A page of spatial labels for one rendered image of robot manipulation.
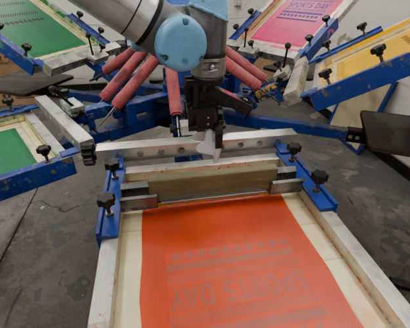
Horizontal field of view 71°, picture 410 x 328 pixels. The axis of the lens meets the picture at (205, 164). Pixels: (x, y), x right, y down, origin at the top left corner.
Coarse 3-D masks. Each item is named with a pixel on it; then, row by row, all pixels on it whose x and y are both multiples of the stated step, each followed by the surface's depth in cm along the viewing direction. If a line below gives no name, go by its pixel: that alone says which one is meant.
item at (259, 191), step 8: (232, 192) 81; (240, 192) 81; (248, 192) 81; (256, 192) 81; (264, 192) 81; (168, 200) 78; (176, 200) 78; (184, 200) 78; (192, 200) 78; (200, 200) 79
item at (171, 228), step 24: (144, 216) 78; (168, 216) 78; (192, 216) 78; (216, 216) 78; (144, 240) 71; (168, 240) 71; (192, 240) 71; (216, 240) 71; (144, 264) 65; (144, 288) 60; (144, 312) 56; (168, 312) 56
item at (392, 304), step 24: (144, 168) 92; (168, 168) 92; (192, 168) 92; (216, 168) 94; (120, 216) 74; (336, 216) 73; (120, 240) 70; (336, 240) 68; (360, 264) 61; (96, 288) 56; (384, 288) 56; (96, 312) 52; (384, 312) 55; (408, 312) 52
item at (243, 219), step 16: (224, 208) 81; (240, 208) 81; (256, 208) 81; (272, 208) 81; (288, 208) 81; (224, 224) 76; (240, 224) 76; (256, 224) 76; (272, 224) 76; (288, 224) 76; (240, 240) 71; (288, 240) 71; (304, 240) 71; (304, 256) 67; (320, 256) 67; (320, 272) 63; (320, 288) 60; (336, 288) 60; (336, 304) 57; (336, 320) 54; (352, 320) 54
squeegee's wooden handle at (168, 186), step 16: (160, 176) 76; (176, 176) 76; (192, 176) 76; (208, 176) 77; (224, 176) 77; (240, 176) 78; (256, 176) 79; (272, 176) 80; (160, 192) 76; (176, 192) 77; (192, 192) 78; (208, 192) 79; (224, 192) 80
